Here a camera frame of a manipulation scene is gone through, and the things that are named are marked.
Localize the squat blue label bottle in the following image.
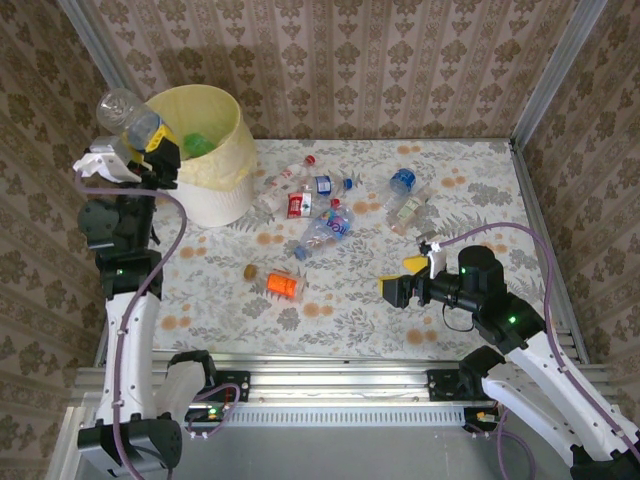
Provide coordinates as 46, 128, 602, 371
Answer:
384, 167, 419, 201

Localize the black connector box green light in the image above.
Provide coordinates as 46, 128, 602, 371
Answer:
187, 405, 226, 425

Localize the bottle green white label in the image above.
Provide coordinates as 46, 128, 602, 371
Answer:
387, 183, 434, 235

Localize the grey metal base panel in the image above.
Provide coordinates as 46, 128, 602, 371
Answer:
47, 404, 639, 480

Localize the clear bottle red cap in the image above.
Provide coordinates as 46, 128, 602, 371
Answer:
255, 154, 319, 214

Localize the crushed bottle purple blue label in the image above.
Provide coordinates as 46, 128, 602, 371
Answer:
292, 204, 355, 261

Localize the black connector box yellow plug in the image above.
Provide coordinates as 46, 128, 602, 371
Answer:
462, 407, 507, 434

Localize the red label bottle red cap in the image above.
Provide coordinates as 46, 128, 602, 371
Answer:
286, 192, 342, 220

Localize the grey slotted cable duct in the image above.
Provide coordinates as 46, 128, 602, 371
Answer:
184, 407, 471, 427

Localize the aluminium corner post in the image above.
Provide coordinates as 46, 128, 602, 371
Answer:
509, 0, 609, 151
57, 0, 151, 119

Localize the orange label bottle brown cap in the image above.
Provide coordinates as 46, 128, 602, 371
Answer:
243, 264, 307, 302

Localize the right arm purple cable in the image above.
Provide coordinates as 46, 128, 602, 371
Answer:
437, 222, 640, 480

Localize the aluminium front frame rail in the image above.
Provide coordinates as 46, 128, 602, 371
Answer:
69, 357, 619, 407

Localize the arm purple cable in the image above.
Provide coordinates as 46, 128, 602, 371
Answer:
437, 222, 640, 480
73, 169, 242, 480

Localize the floral patterned table cover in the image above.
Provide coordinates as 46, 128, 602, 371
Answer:
107, 138, 569, 364

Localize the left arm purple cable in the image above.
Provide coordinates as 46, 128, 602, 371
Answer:
73, 169, 242, 480

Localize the aluminium side rail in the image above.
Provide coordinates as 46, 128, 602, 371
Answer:
508, 141, 592, 366

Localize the blue label bottle white cap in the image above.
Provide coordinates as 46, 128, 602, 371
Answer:
96, 88, 164, 152

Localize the white plastic bin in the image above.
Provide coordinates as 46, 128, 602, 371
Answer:
143, 84, 259, 229

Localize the large green bottle yellow cap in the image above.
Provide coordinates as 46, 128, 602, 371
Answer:
182, 132, 219, 159

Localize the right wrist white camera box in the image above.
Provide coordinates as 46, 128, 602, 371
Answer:
417, 239, 447, 280

